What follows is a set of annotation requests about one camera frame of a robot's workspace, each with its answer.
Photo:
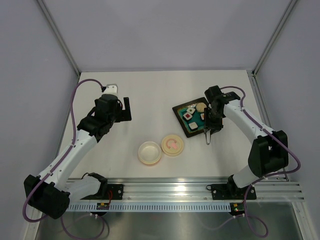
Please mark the plain white sushi piece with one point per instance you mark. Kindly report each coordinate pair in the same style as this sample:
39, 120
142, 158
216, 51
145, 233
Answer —
193, 126

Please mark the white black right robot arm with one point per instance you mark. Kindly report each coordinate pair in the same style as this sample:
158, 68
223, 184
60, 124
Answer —
267, 154

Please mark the black square plate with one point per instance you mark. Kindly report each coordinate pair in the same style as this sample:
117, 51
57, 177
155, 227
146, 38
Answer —
181, 109

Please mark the cream lid with pink handle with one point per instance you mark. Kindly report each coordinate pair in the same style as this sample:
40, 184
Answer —
172, 145

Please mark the aluminium frame post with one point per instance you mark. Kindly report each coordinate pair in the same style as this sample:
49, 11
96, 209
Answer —
275, 35
58, 35

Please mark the beige round bun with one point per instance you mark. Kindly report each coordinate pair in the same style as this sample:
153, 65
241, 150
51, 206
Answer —
200, 107

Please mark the cream pink round bowl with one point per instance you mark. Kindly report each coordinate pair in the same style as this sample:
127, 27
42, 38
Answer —
149, 153

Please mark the red centre sushi piece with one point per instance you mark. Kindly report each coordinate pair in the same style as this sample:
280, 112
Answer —
187, 116

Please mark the white slotted cable duct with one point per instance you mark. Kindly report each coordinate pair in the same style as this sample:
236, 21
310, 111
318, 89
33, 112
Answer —
156, 207

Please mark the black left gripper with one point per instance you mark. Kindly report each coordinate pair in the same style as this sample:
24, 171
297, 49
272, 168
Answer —
124, 115

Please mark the right aluminium frame post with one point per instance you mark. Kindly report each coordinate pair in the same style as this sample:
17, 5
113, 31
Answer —
275, 35

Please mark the green centre sushi piece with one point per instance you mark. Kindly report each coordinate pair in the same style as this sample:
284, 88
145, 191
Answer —
191, 110

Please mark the left aluminium frame post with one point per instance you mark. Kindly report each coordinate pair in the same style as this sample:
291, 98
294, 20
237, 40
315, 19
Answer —
58, 35

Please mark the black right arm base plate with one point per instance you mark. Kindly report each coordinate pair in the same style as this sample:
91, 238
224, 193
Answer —
223, 192

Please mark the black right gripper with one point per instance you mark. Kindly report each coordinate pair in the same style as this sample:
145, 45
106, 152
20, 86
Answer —
208, 124

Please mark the aluminium mounting rail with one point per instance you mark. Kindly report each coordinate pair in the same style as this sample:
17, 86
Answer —
194, 189

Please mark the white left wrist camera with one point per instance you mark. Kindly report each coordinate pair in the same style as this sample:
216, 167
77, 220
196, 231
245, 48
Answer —
111, 89

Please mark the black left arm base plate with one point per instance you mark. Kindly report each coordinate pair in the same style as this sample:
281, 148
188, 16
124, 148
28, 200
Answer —
109, 191

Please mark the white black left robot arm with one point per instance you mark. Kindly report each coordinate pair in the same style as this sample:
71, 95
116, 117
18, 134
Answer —
49, 191

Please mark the pink metal tongs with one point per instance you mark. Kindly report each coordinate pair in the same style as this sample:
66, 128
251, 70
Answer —
208, 137

